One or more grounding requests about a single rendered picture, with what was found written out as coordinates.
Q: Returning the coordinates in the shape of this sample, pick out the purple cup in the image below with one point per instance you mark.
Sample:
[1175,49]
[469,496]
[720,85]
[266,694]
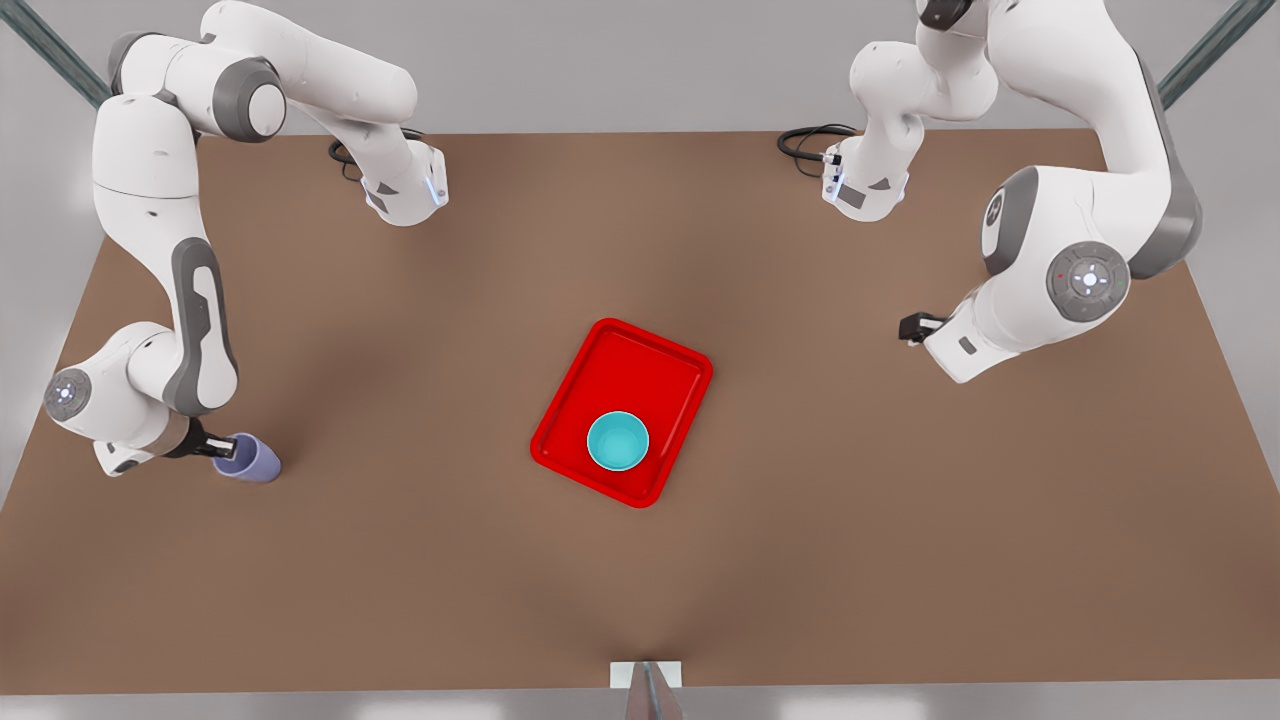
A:
[253,459]

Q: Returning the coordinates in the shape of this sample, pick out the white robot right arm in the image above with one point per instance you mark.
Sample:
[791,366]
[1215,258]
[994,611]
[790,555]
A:
[150,150]

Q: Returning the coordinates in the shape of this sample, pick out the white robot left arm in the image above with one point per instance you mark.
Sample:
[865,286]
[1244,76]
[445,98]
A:
[1080,200]

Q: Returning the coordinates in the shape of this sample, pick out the red tray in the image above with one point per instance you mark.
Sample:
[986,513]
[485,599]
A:
[612,375]

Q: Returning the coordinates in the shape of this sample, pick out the teal bowl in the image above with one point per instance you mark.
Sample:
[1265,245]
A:
[618,442]

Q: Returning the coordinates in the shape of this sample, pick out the silver frame post with foot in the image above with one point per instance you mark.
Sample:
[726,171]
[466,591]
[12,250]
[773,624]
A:
[650,690]

